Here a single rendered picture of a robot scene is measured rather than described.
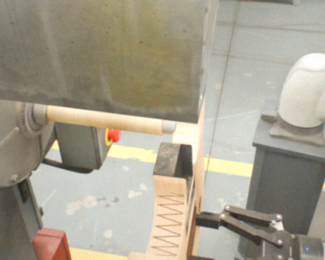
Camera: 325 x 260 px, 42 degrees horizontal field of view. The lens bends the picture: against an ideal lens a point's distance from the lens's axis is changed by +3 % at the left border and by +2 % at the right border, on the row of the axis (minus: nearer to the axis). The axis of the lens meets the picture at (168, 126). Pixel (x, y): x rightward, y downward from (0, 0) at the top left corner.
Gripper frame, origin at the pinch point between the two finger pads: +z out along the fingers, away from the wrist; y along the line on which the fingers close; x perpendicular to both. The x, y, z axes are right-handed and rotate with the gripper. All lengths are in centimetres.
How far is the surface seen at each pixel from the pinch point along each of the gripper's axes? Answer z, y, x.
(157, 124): 6.4, 7.2, 20.2
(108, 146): 26.2, 28.3, -14.7
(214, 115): 10, 152, -131
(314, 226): -46, 76, -119
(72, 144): 32.3, 23.0, -8.6
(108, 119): 14.2, 7.1, 20.2
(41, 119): 24.5, 6.0, 19.4
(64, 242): 41, 17, -48
